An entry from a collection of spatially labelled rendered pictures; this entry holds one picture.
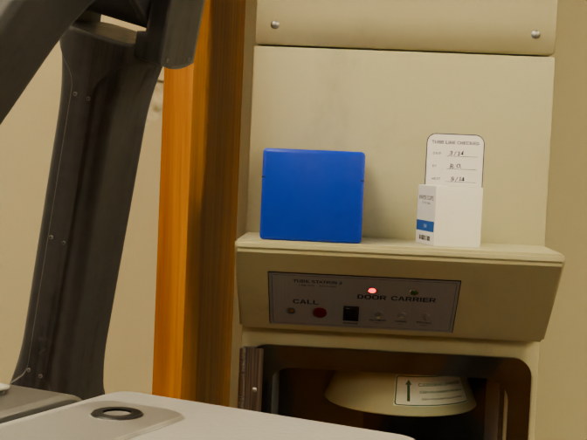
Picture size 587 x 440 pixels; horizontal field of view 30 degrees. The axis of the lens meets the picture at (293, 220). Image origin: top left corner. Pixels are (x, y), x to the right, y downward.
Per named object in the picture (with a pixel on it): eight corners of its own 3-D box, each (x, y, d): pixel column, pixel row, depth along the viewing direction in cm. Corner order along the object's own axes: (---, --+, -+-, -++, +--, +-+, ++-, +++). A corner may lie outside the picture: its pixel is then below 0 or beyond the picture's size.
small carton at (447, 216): (415, 242, 113) (417, 184, 113) (460, 243, 114) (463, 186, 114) (432, 246, 108) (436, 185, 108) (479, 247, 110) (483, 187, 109)
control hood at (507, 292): (239, 323, 119) (244, 231, 118) (542, 339, 117) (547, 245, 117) (228, 340, 107) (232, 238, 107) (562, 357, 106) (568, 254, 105)
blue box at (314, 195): (266, 233, 117) (270, 148, 117) (360, 237, 117) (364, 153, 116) (258, 239, 107) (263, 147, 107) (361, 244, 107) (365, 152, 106)
